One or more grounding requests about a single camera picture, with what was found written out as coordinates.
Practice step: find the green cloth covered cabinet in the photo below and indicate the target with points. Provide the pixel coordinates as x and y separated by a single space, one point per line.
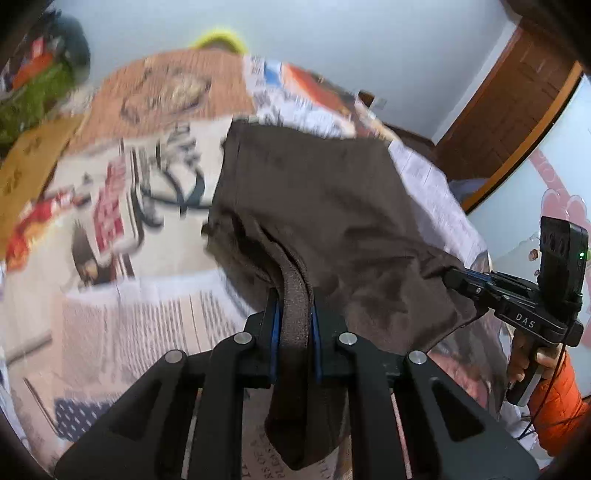
32 106

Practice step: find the white wall socket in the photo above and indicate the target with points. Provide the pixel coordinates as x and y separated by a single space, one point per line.
380 103

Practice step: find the yellow foam tube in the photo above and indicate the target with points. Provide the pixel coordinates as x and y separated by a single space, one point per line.
221 38

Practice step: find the wooden bed post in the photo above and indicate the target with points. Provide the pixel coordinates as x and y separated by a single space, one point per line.
365 98

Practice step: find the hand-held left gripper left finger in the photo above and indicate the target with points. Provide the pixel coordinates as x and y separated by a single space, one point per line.
275 341

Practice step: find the printed blanket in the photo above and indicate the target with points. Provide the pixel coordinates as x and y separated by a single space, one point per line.
161 286

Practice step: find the dark brown t-shirt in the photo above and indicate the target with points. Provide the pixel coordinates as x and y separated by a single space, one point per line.
323 207

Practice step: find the person's right forearm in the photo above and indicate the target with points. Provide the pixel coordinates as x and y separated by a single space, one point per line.
561 406

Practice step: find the red box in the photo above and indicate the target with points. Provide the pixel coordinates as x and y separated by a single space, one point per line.
32 71

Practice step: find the grey plush toy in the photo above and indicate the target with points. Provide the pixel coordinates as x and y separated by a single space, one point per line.
74 46

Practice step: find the wooden lap desk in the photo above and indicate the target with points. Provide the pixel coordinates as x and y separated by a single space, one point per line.
32 166

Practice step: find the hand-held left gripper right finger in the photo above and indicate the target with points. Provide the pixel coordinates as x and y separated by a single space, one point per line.
316 341

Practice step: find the brown wooden door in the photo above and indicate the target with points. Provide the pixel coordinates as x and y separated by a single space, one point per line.
503 106

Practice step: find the person's right hand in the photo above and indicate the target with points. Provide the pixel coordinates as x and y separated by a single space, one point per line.
549 357

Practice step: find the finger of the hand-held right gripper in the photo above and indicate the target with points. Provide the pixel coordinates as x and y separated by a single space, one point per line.
466 288
498 279

